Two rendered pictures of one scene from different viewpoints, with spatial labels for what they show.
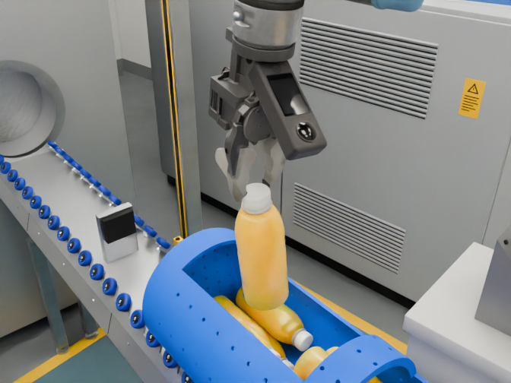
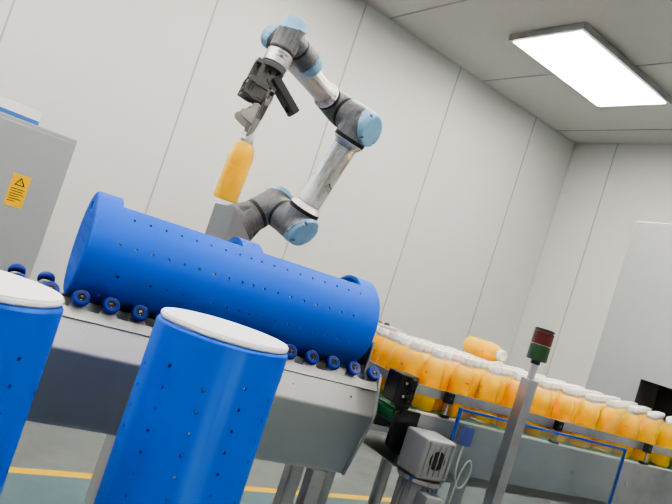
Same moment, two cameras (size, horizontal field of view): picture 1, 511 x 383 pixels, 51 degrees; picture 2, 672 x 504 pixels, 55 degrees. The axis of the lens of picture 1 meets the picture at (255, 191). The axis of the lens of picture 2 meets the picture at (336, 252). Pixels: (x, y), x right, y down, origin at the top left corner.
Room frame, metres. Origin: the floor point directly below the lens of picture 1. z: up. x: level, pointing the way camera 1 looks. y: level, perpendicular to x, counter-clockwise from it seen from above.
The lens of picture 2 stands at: (-0.10, 1.66, 1.20)
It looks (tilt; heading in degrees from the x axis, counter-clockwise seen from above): 3 degrees up; 282
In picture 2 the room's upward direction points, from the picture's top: 18 degrees clockwise
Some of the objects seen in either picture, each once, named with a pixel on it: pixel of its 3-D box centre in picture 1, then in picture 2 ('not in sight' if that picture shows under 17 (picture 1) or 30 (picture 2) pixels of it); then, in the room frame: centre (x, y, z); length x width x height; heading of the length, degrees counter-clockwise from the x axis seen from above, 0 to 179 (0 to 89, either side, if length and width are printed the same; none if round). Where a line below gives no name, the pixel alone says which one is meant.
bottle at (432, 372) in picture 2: not in sight; (429, 381); (-0.06, -0.46, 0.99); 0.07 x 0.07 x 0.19
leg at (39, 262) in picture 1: (49, 298); not in sight; (1.70, 0.88, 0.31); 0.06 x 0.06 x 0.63; 39
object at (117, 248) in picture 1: (119, 234); not in sight; (1.21, 0.38, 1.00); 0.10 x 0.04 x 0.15; 129
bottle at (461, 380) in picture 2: not in sight; (458, 389); (-0.15, -0.54, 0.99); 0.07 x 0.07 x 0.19
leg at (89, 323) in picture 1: (80, 284); not in sight; (1.79, 0.77, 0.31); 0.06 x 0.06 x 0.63; 39
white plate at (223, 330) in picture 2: not in sight; (225, 329); (0.36, 0.36, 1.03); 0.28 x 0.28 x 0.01
